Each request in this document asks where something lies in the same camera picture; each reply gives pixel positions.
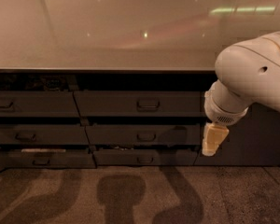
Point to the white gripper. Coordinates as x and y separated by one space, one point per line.
220 115

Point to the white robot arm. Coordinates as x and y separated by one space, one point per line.
247 72

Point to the dark grey drawer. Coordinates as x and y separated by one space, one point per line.
147 135
144 157
139 103
67 159
37 104
42 135

